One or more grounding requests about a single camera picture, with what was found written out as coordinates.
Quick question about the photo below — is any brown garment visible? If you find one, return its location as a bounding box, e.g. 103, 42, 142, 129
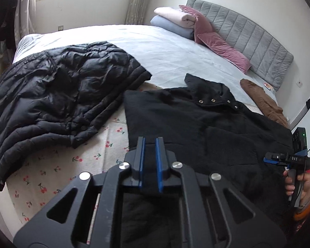
239, 79, 289, 129

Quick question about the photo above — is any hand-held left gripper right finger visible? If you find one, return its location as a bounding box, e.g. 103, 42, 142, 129
156, 137, 288, 248

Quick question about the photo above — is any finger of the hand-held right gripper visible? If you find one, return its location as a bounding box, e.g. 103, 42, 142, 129
263, 152, 289, 166

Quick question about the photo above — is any light blue folded blanket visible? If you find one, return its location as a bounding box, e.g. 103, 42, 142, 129
150, 15, 196, 41

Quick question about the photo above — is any patterned curtain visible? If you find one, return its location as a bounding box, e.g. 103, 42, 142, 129
125, 0, 156, 27
13, 0, 40, 50

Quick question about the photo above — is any bed with light blue sheet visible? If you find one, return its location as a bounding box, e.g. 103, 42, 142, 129
0, 24, 294, 229

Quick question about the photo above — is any person's right hand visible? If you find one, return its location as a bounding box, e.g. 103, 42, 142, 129
283, 169, 310, 209

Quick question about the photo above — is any pink velvet pillow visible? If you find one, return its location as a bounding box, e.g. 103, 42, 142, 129
179, 4, 214, 43
197, 32, 252, 74

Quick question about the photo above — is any grey quilted headboard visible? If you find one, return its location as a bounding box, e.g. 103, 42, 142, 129
186, 0, 294, 92

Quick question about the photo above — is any black fleece coat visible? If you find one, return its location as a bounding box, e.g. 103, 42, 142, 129
119, 73, 304, 248

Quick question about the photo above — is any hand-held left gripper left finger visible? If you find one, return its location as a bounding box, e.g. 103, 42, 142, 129
13, 137, 145, 248

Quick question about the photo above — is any white folded blanket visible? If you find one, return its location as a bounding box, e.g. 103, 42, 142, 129
154, 7, 197, 28

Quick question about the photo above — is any black puffer jacket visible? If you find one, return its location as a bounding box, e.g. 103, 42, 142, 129
0, 41, 153, 193

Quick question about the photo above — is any cherry print blanket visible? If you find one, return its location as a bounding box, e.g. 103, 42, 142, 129
5, 82, 161, 226

